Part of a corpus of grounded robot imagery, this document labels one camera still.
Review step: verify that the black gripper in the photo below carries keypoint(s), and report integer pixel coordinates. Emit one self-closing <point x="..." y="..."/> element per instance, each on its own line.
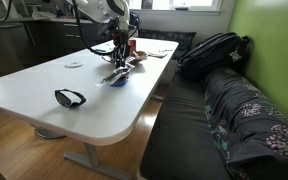
<point x="122" y="45"/>

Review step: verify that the clear plastic cutlery packet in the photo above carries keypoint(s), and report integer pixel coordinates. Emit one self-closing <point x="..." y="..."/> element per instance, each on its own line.
<point x="114" y="76"/>

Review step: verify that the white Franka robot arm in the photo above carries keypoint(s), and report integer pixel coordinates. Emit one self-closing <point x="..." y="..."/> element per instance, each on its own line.
<point x="99" y="10"/>

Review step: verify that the crumpled brown paper bag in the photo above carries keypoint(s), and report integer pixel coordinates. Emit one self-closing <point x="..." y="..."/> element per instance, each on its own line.
<point x="140" y="56"/>

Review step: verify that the red soda can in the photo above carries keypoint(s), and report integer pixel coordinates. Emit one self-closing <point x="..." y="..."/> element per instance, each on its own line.
<point x="132" y="44"/>

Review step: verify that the flat white sachet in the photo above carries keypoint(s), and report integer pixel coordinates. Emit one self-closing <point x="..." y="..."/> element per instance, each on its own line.
<point x="158" y="54"/>

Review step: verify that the white round disc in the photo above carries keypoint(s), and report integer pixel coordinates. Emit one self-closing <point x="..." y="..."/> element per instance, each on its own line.
<point x="74" y="64"/>

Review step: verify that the dark patterned bench cushion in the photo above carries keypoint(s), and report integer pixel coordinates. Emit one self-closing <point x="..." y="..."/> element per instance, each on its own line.
<point x="170" y="41"/>

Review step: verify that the black sunglasses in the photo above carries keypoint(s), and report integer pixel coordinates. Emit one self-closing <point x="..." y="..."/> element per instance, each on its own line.
<point x="69" y="99"/>

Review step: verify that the white framed window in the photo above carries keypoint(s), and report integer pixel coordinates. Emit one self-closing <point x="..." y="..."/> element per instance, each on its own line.
<point x="175" y="4"/>

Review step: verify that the small device on windowsill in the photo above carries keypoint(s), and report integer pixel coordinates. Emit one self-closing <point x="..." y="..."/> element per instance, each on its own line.
<point x="181" y="8"/>

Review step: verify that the black backpack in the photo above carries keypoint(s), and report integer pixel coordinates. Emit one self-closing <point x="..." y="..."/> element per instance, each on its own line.
<point x="210" y="55"/>

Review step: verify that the dark kitchen cabinet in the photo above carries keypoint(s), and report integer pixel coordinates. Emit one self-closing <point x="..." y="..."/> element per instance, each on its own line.
<point x="34" y="40"/>

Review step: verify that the dark bench seat cushion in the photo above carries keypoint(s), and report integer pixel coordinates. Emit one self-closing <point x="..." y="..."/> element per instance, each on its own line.
<point x="180" y="133"/>

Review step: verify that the grey table leg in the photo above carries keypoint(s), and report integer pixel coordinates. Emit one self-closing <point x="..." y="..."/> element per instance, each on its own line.
<point x="92" y="160"/>

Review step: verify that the grey round floor base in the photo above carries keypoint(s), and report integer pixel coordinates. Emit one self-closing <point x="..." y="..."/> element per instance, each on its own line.
<point x="48" y="134"/>

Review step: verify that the dark floral back cushion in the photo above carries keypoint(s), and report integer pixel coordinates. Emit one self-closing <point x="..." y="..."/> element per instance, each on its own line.
<point x="250" y="116"/>

